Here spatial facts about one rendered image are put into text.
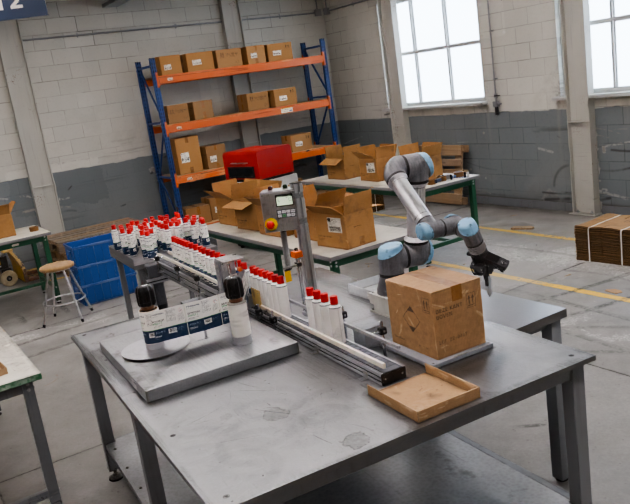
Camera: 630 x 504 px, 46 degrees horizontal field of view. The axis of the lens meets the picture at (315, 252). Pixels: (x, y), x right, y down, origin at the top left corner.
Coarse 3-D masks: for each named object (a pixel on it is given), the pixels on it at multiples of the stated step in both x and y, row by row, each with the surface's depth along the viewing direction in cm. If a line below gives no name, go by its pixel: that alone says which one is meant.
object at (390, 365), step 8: (264, 312) 360; (280, 320) 344; (296, 320) 341; (296, 328) 330; (312, 336) 317; (328, 344) 305; (352, 344) 301; (344, 352) 293; (368, 352) 290; (360, 360) 283; (384, 360) 280; (376, 368) 273; (392, 368) 271
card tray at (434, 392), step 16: (432, 368) 270; (400, 384) 268; (416, 384) 266; (432, 384) 264; (448, 384) 262; (464, 384) 255; (384, 400) 254; (400, 400) 255; (416, 400) 253; (432, 400) 251; (448, 400) 242; (464, 400) 246; (416, 416) 238; (432, 416) 240
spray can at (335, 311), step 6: (330, 300) 299; (336, 300) 299; (330, 306) 300; (336, 306) 299; (330, 312) 300; (336, 312) 299; (330, 318) 301; (336, 318) 299; (342, 318) 301; (336, 324) 300; (342, 324) 301; (336, 330) 301; (342, 330) 301; (336, 336) 301; (342, 336) 302; (342, 342) 302
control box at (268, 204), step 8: (264, 192) 338; (272, 192) 338; (280, 192) 337; (288, 192) 336; (264, 200) 338; (272, 200) 338; (264, 208) 339; (272, 208) 339; (280, 208) 338; (288, 208) 338; (296, 208) 338; (264, 216) 340; (272, 216) 340; (296, 216) 339; (264, 224) 342; (280, 224) 340; (288, 224) 340; (296, 224) 340
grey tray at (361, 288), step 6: (378, 276) 397; (354, 282) 389; (360, 282) 391; (366, 282) 393; (372, 282) 395; (354, 288) 383; (360, 288) 378; (366, 288) 391; (372, 288) 390; (354, 294) 385; (360, 294) 379; (366, 294) 374
